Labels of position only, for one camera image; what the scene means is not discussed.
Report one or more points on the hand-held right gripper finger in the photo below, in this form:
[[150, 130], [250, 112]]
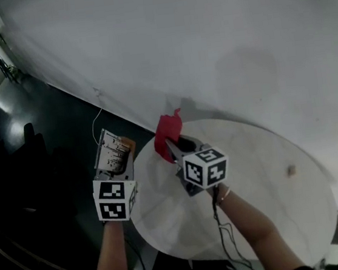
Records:
[[196, 144], [175, 153]]

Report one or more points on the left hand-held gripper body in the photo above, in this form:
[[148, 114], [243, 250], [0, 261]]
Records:
[[112, 199]]

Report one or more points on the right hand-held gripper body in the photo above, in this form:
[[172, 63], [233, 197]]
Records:
[[205, 169]]

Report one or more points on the red cloth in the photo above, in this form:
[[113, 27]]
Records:
[[168, 131]]

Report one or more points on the person's right forearm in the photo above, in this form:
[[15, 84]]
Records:
[[250, 228]]

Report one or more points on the person's left forearm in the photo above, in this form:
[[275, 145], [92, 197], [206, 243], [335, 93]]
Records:
[[111, 260]]

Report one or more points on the round white table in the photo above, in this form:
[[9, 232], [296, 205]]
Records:
[[251, 158]]

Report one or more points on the small brown object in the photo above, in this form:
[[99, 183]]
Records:
[[291, 170]]

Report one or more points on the curved stair railing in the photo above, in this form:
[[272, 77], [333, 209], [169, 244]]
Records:
[[49, 259]]

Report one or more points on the black metal rack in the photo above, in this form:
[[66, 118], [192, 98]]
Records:
[[0, 60]]

